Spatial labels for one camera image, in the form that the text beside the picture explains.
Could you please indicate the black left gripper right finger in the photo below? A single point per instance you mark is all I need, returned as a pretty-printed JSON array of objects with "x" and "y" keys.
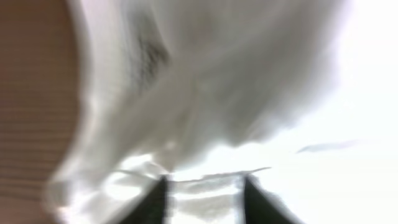
[{"x": 261, "y": 207}]

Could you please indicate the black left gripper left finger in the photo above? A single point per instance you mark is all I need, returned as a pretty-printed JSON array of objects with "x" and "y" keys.
[{"x": 152, "y": 209}]

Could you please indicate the white printed t-shirt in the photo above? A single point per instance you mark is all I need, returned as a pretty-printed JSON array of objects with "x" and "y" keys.
[{"x": 301, "y": 96}]

